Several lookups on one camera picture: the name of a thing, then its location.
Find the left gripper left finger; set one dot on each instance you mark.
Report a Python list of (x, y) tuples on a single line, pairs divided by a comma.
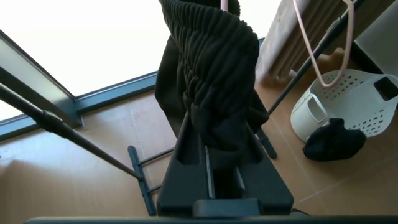
[(183, 183)]

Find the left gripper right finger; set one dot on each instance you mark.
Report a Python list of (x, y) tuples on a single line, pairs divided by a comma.
[(267, 186)]

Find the black garment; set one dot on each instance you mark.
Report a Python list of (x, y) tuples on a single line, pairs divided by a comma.
[(332, 143), (214, 77)]

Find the white laundry basket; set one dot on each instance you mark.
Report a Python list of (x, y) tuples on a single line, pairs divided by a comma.
[(357, 102)]

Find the black clothes rack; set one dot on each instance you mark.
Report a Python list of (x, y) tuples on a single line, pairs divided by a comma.
[(56, 124)]

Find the brown curtain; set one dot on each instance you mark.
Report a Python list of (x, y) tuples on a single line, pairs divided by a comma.
[(286, 40)]

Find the window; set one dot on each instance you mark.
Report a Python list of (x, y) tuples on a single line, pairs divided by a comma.
[(93, 37)]

